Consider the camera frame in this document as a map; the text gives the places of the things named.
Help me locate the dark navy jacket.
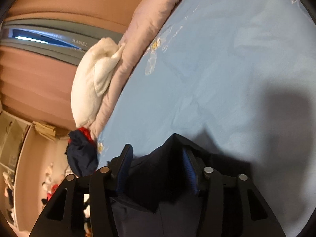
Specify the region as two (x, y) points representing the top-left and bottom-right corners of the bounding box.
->
(111, 134), (250, 236)

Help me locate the crumpled navy garment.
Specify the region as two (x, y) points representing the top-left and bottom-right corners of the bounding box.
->
(65, 129), (98, 177)

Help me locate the tan hanging paper stack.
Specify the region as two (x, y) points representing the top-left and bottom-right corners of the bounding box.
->
(32, 121), (69, 142)

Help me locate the red garment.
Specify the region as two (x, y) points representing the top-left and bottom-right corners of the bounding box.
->
(78, 127), (95, 145)

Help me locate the pink curtain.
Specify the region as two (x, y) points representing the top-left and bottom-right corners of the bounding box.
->
(1, 0), (142, 130)

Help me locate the light blue floral bedsheet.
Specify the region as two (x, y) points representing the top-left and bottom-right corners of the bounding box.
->
(98, 0), (315, 236)

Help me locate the white fluffy pillow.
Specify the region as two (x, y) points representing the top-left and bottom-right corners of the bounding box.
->
(71, 38), (125, 128)

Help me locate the grey curtain strip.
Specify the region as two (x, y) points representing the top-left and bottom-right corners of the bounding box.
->
(1, 19), (123, 66)

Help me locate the pink quilt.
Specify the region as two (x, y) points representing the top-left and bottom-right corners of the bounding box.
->
(89, 0), (180, 140)

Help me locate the wall shelf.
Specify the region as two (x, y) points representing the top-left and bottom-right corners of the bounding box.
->
(1, 111), (31, 225)

